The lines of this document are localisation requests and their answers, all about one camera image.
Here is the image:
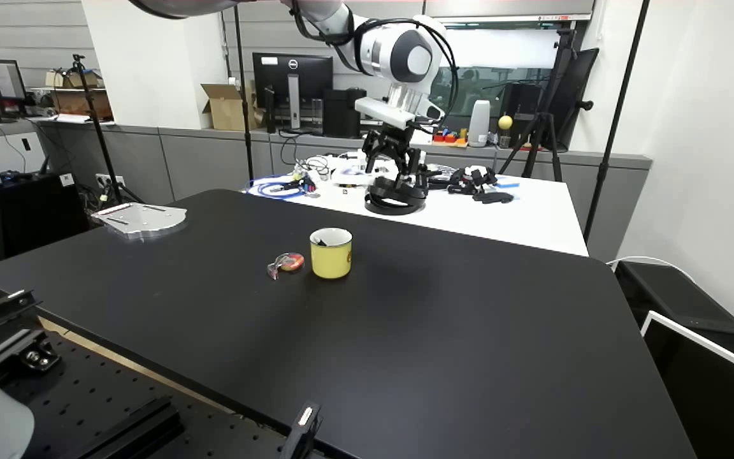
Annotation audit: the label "white electronics clutter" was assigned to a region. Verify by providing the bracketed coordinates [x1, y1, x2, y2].
[306, 148, 427, 189]

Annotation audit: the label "thin black stand pole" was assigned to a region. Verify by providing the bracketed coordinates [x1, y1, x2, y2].
[580, 0, 656, 245]

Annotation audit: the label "black computer tower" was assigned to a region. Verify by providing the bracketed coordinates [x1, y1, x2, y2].
[322, 87, 369, 141]

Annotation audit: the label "black upright pole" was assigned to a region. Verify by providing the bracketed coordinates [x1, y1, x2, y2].
[229, 4, 258, 189]

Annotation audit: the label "brown wooden crate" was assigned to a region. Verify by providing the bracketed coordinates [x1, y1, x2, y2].
[49, 87, 114, 122]

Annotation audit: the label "black game controllers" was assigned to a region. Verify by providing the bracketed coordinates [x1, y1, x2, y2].
[447, 163, 518, 206]

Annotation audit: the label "dark glass window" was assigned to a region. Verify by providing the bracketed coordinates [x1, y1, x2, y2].
[427, 23, 593, 130]

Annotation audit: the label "blue coiled cable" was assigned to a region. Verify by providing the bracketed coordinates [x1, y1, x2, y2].
[248, 173, 319, 203]

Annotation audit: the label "black clamp bracket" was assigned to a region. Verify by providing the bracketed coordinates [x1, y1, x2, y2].
[281, 403, 323, 459]

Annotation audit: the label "white table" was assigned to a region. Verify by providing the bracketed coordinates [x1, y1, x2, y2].
[248, 155, 592, 260]

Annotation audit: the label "small open cardboard box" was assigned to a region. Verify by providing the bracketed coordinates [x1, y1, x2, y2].
[198, 81, 266, 136]

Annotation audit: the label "black aluminium rail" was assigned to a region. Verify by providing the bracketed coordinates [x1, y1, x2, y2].
[0, 289, 60, 378]

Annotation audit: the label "small red objects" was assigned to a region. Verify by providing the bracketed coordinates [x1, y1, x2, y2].
[436, 127, 472, 148]

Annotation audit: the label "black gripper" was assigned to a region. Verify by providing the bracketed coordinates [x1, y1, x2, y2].
[359, 126, 430, 194]

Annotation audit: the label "grey cabinet counter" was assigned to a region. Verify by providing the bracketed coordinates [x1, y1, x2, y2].
[31, 118, 656, 262]

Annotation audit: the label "white framed black panel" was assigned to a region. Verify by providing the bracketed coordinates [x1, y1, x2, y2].
[639, 308, 734, 459]

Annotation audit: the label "white cylinder bottle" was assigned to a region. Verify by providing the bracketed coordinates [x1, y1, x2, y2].
[466, 97, 495, 148]

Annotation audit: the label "black perforated breadboard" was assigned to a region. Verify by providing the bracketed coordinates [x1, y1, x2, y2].
[0, 330, 337, 459]

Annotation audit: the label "black box stool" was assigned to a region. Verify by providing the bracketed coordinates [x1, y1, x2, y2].
[612, 260, 734, 361]

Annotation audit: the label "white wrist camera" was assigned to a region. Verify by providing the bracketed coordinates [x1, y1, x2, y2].
[351, 94, 418, 132]

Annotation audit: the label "black computer monitor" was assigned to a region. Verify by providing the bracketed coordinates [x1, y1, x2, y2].
[249, 52, 337, 136]

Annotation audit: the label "silver metal plate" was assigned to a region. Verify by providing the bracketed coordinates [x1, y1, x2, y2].
[90, 203, 190, 245]

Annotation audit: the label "yellow enamel mug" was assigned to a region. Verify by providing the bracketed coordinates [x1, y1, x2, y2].
[308, 224, 355, 284]

